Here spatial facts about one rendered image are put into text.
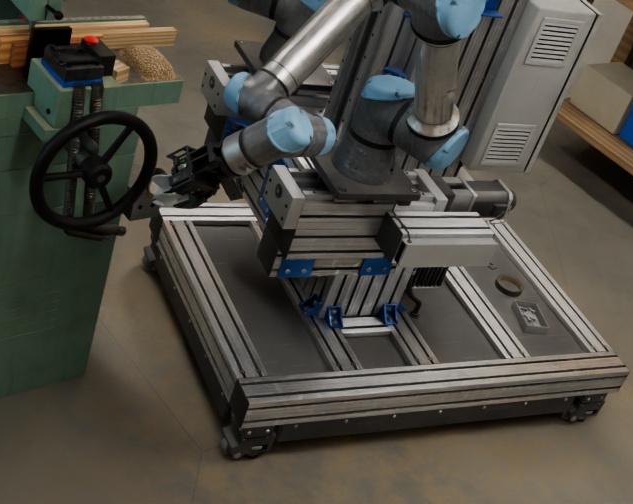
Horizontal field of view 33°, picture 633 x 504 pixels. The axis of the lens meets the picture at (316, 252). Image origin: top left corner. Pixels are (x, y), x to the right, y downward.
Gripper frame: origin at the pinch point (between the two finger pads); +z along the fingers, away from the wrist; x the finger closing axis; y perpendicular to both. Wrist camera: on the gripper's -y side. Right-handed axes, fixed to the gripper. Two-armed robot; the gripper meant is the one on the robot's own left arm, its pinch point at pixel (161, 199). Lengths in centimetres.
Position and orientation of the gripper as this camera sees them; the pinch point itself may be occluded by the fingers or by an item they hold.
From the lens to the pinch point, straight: 206.8
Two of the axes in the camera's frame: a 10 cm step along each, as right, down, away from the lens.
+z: -7.9, 3.2, 5.2
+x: 1.5, 9.2, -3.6
